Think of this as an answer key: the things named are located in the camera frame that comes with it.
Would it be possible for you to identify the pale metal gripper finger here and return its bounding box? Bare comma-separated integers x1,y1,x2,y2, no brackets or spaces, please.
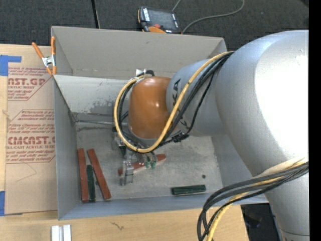
119,161,127,186
126,161,135,184

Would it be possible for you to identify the brown cardboard board, red print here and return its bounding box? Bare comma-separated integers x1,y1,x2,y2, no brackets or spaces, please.
0,43,59,216

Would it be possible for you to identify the red-brown flat block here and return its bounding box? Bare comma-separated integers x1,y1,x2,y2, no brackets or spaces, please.
117,154,167,177
77,148,90,202
86,148,112,201

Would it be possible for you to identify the grey metal bin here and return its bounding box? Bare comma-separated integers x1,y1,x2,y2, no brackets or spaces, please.
51,26,267,221

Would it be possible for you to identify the dark green flat block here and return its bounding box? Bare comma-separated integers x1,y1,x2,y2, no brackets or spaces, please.
171,184,207,196
86,164,97,202

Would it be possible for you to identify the black cylinder on white bracket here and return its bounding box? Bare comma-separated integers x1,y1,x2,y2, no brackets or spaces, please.
135,68,155,79

